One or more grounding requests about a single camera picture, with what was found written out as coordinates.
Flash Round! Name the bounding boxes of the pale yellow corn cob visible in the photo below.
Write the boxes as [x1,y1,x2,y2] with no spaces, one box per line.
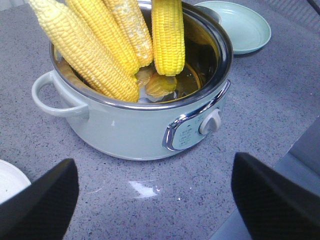
[29,0,140,102]

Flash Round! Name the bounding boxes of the yellow corn cob white patches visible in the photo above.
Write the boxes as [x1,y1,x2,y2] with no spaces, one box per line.
[104,0,154,67]

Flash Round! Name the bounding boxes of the deep yellow corn cob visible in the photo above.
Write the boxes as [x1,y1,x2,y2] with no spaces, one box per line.
[151,0,186,77]

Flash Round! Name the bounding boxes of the light green round plate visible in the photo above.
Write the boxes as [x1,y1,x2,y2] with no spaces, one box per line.
[196,0,272,55]

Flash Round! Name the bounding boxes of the bright yellow corn cob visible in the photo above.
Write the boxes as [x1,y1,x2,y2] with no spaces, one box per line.
[66,0,140,75]

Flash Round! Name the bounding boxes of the pale green electric cooking pot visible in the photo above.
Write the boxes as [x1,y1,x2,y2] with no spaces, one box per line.
[32,3,233,161]

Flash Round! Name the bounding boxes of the white round plate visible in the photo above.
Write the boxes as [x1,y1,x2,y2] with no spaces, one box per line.
[0,159,31,204]

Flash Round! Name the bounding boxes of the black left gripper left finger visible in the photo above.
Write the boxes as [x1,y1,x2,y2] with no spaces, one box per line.
[0,158,79,240]

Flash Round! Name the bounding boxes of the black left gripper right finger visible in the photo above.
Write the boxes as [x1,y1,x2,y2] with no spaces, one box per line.
[231,152,320,240]

